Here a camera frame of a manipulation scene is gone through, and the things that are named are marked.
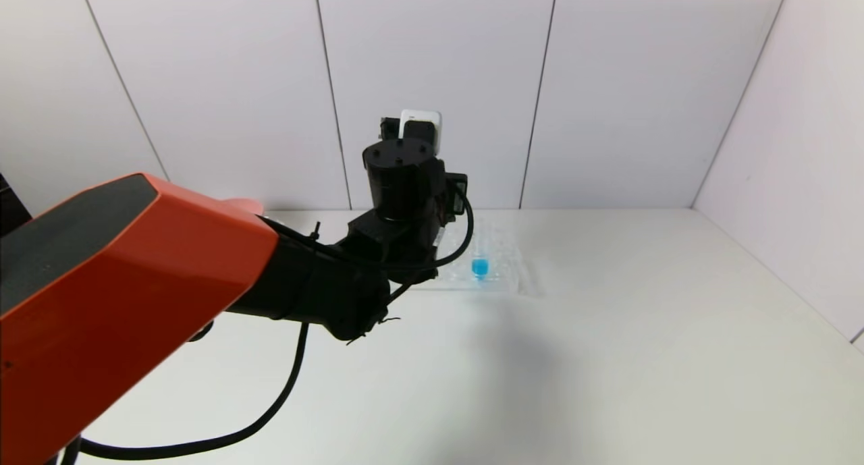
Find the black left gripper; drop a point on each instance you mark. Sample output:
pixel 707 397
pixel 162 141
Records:
pixel 405 195

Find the orange and black left arm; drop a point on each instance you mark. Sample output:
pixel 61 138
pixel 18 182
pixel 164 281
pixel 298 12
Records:
pixel 121 283

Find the blue pigment test tube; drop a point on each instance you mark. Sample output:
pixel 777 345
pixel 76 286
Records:
pixel 480 268

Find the clear acrylic test tube rack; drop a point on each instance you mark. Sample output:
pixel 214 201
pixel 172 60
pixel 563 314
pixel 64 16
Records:
pixel 506 266

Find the pink plastic bowl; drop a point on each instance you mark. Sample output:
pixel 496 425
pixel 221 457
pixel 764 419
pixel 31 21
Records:
pixel 246 205

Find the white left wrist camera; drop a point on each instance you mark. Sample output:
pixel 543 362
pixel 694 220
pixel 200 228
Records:
pixel 422 124

